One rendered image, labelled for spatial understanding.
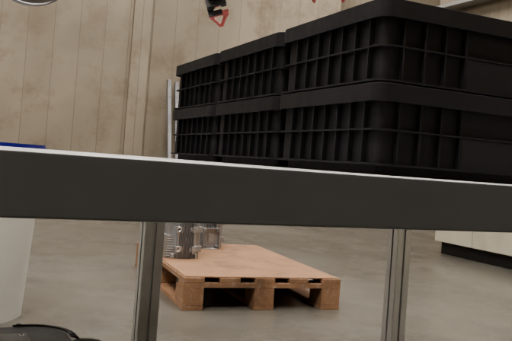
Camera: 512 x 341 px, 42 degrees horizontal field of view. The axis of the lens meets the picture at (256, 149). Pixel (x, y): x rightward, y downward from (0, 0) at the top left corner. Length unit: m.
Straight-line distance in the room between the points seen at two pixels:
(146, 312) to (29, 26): 9.41
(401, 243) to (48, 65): 9.22
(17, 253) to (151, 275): 0.95
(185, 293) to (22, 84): 8.22
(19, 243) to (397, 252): 1.48
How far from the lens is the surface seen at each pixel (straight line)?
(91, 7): 11.46
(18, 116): 11.08
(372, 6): 0.92
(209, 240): 4.20
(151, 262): 2.03
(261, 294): 3.32
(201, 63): 1.51
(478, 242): 6.09
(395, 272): 2.45
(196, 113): 1.51
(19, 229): 2.86
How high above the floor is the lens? 0.70
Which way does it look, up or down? 1 degrees up
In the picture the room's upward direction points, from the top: 4 degrees clockwise
